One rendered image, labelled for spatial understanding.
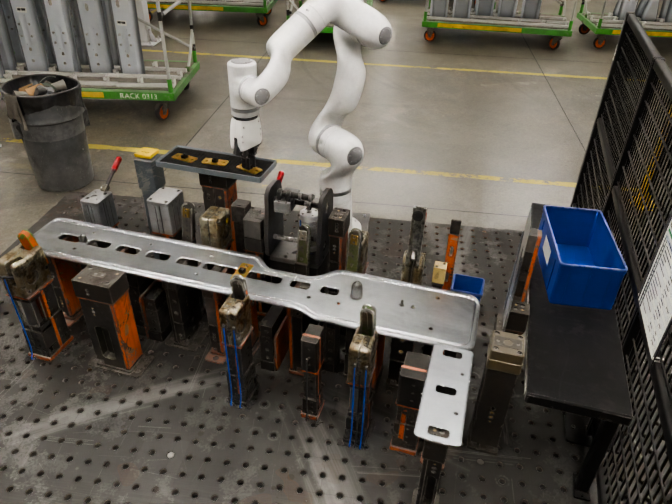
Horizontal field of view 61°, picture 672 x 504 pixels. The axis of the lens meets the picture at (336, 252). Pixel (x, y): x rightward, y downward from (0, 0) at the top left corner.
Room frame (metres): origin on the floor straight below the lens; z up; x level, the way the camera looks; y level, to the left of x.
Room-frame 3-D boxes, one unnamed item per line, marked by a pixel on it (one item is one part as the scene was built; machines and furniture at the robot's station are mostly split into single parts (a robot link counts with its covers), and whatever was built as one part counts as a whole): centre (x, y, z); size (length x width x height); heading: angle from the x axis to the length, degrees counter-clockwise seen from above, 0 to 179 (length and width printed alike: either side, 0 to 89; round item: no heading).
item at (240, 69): (1.65, 0.28, 1.44); 0.09 x 0.08 x 0.13; 36
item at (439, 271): (1.29, -0.29, 0.88); 0.04 x 0.04 x 0.36; 74
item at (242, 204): (1.55, 0.30, 0.90); 0.05 x 0.05 x 0.40; 74
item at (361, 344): (1.00, -0.07, 0.87); 0.12 x 0.09 x 0.35; 164
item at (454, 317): (1.31, 0.29, 1.00); 1.38 x 0.22 x 0.02; 74
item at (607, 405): (1.26, -0.65, 1.01); 0.90 x 0.22 x 0.03; 164
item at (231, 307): (1.13, 0.26, 0.87); 0.12 x 0.09 x 0.35; 164
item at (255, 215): (1.51, 0.25, 0.89); 0.13 x 0.11 x 0.38; 164
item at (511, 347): (0.99, -0.41, 0.88); 0.08 x 0.08 x 0.36; 74
